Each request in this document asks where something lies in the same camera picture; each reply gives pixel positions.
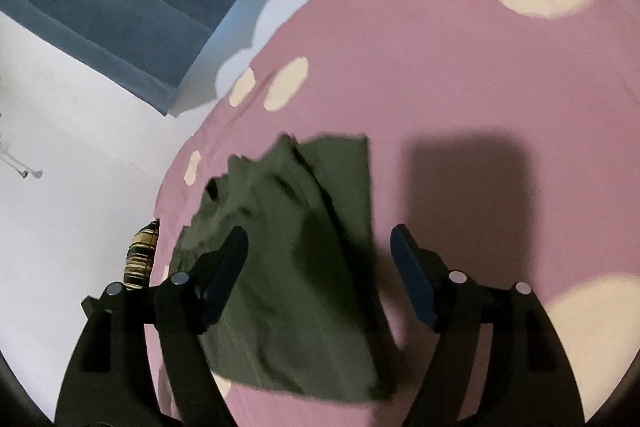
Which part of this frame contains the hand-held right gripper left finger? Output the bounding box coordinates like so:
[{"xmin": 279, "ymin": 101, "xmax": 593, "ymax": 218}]
[{"xmin": 54, "ymin": 226, "xmax": 249, "ymax": 427}]

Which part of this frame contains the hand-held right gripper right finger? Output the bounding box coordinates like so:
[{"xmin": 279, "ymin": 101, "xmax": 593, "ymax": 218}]
[{"xmin": 390, "ymin": 224, "xmax": 586, "ymax": 427}]

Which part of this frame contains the olive green zip jacket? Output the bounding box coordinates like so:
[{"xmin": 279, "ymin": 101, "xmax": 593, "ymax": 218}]
[{"xmin": 170, "ymin": 133, "xmax": 398, "ymax": 404}]

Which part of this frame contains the striped plaid pillow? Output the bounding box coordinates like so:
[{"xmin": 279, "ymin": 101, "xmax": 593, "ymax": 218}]
[{"xmin": 123, "ymin": 219, "xmax": 161, "ymax": 290}]

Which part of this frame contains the pink dotted bed sheet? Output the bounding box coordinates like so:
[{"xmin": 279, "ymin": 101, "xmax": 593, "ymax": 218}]
[{"xmin": 142, "ymin": 0, "xmax": 640, "ymax": 427}]

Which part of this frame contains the white wall cable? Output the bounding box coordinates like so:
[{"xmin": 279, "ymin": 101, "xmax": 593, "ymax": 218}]
[{"xmin": 0, "ymin": 109, "xmax": 44, "ymax": 180}]

